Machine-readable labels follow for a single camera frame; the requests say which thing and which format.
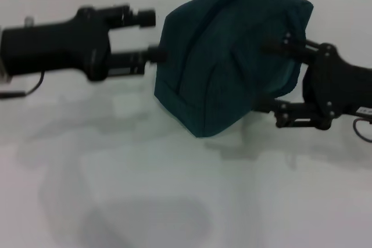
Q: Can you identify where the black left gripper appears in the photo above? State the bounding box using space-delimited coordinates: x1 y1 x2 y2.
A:
0 3 168 82

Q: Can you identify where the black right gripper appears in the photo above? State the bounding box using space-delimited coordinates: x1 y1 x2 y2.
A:
255 32 372 131

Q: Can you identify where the dark blue-green insulated lunch bag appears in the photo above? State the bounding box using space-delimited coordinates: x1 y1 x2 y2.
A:
153 0 314 139

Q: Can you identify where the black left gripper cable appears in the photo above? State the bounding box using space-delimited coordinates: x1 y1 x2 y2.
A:
0 70 46 100

